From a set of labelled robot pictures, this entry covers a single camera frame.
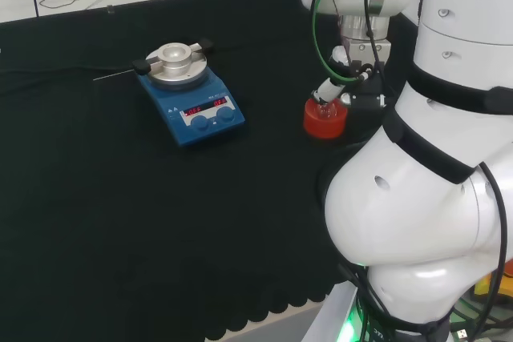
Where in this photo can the heater with blue base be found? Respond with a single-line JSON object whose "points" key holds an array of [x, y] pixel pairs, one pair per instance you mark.
{"points": [[168, 101]]}

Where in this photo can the black bench cloth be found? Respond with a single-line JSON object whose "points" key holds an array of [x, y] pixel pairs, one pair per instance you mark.
{"points": [[120, 198]]}

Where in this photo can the thin steel probe rod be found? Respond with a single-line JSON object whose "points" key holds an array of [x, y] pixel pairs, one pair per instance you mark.
{"points": [[112, 75]]}

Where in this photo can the yellow stop button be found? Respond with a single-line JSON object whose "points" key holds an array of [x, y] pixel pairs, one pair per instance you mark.
{"points": [[483, 284]]}

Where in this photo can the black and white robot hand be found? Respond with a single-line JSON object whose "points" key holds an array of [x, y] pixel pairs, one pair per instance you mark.
{"points": [[366, 93]]}

